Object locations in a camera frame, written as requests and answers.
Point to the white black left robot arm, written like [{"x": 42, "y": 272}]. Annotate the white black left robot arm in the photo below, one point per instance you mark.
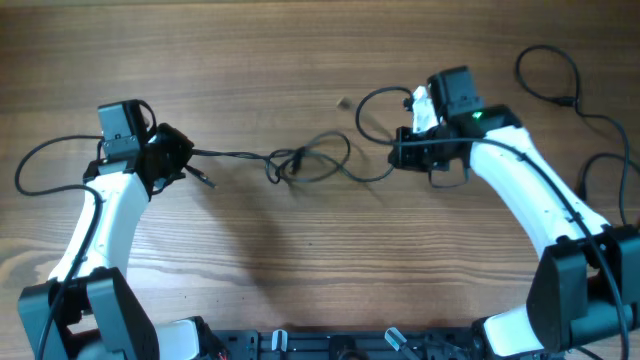
[{"x": 86, "y": 309}]

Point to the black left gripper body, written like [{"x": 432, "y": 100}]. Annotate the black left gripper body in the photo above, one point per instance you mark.
[{"x": 169, "y": 152}]

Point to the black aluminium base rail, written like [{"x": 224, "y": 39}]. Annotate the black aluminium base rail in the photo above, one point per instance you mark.
[{"x": 453, "y": 343}]

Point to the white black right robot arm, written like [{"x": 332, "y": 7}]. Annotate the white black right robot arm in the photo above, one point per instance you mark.
[{"x": 586, "y": 286}]

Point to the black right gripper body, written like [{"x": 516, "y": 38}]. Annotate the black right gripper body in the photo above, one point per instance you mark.
[{"x": 423, "y": 150}]

